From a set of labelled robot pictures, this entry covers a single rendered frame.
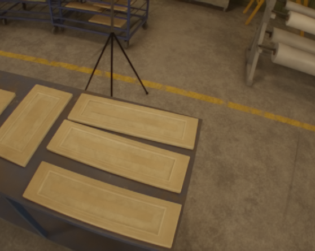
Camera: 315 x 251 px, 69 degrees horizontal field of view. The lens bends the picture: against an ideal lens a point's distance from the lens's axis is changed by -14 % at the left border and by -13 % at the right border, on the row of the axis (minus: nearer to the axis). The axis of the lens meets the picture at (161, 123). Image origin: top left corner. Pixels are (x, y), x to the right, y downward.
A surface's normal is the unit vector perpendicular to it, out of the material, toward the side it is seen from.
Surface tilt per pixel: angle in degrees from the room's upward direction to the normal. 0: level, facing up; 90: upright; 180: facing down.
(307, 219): 0
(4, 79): 0
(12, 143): 12
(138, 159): 0
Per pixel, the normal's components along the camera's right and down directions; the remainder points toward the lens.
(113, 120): 0.06, -0.49
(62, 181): 0.15, -0.77
